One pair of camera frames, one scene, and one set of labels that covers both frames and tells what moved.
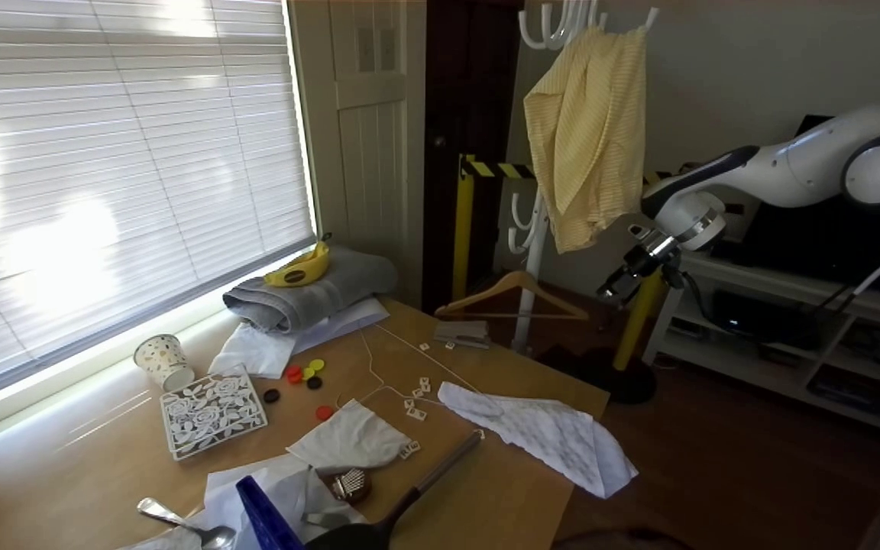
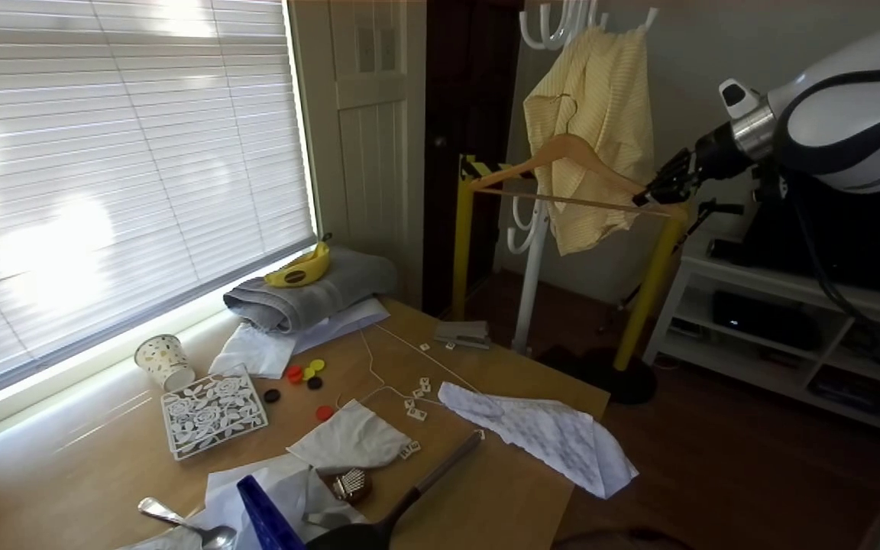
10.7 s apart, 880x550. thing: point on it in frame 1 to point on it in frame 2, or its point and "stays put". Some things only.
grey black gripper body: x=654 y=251 to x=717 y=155
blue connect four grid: x=266 y=524 stays put
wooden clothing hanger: x=460 y=311 to x=561 y=146
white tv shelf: x=838 y=345 stays put
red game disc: x=321 y=410 stays put
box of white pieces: x=209 y=410 stays put
